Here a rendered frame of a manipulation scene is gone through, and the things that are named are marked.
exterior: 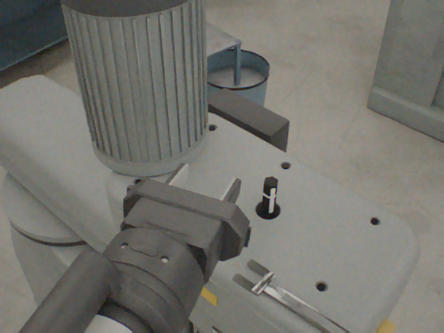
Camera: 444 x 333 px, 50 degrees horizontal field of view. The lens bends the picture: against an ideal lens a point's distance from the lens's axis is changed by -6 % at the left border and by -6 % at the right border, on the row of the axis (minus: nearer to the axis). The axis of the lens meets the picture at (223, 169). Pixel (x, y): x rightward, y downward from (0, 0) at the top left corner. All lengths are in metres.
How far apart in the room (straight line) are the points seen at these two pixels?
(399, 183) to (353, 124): 0.68
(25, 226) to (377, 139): 3.08
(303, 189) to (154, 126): 0.24
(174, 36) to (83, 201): 0.45
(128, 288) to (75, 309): 0.05
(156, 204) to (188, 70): 0.29
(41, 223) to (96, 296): 0.88
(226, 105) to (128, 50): 0.57
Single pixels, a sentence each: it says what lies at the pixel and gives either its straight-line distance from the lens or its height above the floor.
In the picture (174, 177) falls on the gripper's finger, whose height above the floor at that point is 2.09.
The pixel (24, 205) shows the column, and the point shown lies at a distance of 1.27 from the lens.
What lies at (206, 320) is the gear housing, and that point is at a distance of 0.85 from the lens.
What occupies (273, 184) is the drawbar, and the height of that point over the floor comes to 1.95.
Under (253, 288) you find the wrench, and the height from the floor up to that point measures 1.90.
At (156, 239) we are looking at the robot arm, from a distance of 0.39.
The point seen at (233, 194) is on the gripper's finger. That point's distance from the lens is 0.49.
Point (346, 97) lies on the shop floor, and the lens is 4.26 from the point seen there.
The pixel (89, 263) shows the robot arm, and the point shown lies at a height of 2.17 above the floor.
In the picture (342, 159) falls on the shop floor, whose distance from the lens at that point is 3.65.
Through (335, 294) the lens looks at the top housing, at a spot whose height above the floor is 1.89.
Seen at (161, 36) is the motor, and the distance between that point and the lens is 0.64.
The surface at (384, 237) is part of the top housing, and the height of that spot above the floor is 1.89.
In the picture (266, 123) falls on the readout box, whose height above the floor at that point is 1.72.
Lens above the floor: 2.45
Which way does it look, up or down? 45 degrees down
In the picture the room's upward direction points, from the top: straight up
